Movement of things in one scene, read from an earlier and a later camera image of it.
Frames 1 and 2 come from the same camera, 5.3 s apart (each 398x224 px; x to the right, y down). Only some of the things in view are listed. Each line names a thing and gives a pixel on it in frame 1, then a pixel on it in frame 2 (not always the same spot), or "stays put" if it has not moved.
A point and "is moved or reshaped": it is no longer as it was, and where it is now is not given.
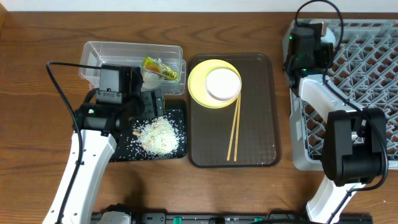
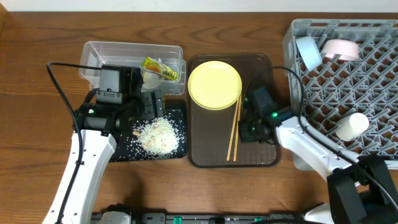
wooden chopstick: [232, 130] stays put
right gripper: [325, 55] -> [244, 132]
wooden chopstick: [237, 129] stays put
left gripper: [154, 103] stays put
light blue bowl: [329, 37] is moved or reshaped
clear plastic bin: [131, 54] stays put
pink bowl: [222, 84] -> [341, 48]
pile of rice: [158, 137] stays put
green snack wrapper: [155, 68] stays put
